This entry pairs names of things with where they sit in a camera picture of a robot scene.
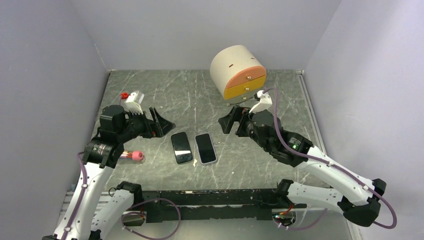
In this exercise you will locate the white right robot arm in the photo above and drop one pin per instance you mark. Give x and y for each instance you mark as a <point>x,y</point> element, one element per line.
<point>355,197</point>

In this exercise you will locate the black phone case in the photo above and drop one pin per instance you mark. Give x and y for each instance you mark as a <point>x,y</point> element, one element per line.
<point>181,147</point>

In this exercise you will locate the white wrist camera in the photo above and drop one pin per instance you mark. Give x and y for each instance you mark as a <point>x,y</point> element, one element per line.
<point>264,102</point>
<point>132,101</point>

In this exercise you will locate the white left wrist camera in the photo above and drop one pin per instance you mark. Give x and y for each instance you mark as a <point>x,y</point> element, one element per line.
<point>132,101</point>

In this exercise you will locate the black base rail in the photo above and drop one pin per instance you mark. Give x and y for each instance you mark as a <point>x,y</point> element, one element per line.
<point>171,205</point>

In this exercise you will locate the round beige drawer cabinet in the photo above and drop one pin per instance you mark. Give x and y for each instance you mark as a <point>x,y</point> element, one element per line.
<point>237,74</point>

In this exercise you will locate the pink ring toy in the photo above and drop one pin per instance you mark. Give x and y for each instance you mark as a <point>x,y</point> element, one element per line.
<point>132,155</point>

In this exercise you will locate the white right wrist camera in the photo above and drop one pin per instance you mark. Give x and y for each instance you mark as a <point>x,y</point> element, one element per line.
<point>264,102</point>

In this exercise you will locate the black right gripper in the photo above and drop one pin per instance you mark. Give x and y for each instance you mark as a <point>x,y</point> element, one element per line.
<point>238,113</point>

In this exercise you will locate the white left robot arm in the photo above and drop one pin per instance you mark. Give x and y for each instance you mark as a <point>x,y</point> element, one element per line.
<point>81,220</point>

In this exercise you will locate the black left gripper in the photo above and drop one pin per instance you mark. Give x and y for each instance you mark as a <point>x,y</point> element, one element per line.
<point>162,125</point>

